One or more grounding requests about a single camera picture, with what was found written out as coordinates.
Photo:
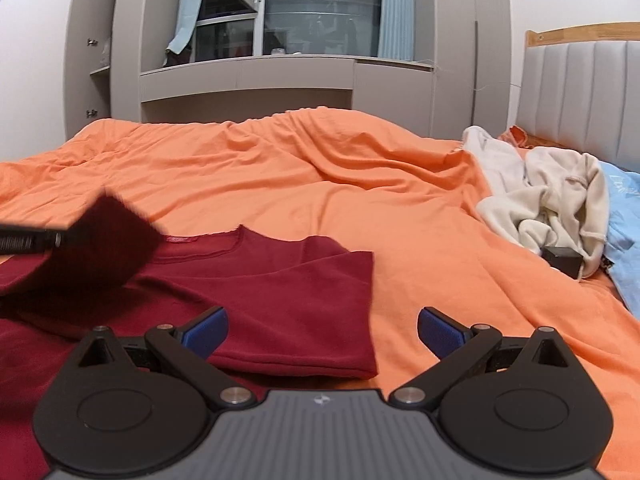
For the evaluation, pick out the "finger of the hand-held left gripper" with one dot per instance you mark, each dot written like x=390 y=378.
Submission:
x=30 y=241

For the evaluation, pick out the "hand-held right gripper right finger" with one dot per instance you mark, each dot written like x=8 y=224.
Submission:
x=440 y=332

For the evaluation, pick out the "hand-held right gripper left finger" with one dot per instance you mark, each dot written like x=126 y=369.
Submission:
x=207 y=332

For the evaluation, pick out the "dark red shirt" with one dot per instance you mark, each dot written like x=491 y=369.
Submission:
x=280 y=300

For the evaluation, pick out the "small black box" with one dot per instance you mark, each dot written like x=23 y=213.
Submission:
x=562 y=260

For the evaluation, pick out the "orange blanket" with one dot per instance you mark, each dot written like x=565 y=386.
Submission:
x=300 y=185

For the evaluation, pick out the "cream garment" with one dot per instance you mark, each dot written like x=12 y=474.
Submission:
x=550 y=195

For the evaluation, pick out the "light blue garment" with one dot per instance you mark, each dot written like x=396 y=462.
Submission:
x=625 y=240

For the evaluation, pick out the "small orange cloth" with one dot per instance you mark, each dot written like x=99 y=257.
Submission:
x=515 y=136

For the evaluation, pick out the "grey padded headboard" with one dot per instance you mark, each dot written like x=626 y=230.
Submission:
x=580 y=90

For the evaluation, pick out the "light blue curtain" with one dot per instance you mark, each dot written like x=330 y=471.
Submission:
x=190 y=5
x=396 y=10

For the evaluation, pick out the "grey wardrobe cabinet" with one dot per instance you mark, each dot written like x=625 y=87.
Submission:
x=450 y=35

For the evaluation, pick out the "dark window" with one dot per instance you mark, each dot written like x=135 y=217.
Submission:
x=320 y=15

